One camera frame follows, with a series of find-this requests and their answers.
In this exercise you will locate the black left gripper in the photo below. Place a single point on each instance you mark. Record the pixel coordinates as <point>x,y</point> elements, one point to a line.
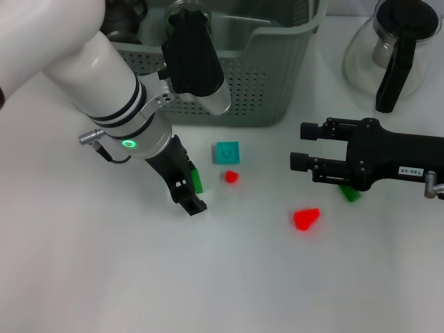
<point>173,166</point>

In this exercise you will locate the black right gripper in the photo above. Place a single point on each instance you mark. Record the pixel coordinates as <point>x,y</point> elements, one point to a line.
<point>383,151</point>

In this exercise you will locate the green narrow studded brick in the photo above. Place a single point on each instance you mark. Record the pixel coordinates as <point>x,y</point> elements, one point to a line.
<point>197,180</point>

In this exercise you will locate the glass teacup black holder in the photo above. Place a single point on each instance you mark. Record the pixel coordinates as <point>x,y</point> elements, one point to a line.
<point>187,6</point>
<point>113,34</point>

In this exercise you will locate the grey-green perforated storage bin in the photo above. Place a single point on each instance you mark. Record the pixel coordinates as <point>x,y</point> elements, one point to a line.
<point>260,86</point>

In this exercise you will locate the small red sloped brick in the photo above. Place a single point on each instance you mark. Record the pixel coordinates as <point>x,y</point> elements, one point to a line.
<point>231,177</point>

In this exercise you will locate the teal square brick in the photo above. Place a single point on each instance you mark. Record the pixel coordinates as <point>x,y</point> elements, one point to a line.
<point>229,152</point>

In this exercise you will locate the green sloped brick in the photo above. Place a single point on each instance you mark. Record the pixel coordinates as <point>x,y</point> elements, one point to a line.
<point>351,195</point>

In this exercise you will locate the large red wedge brick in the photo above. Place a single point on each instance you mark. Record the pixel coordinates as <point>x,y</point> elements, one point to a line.
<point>305,218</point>

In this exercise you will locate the right gripper metal connector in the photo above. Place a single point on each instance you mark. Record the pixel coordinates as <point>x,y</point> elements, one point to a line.
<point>433,185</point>

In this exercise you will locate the black clay teapot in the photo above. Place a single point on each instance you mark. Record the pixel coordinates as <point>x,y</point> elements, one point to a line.
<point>121,14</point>

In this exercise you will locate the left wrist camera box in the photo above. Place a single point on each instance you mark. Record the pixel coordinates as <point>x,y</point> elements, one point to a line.
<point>194,62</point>

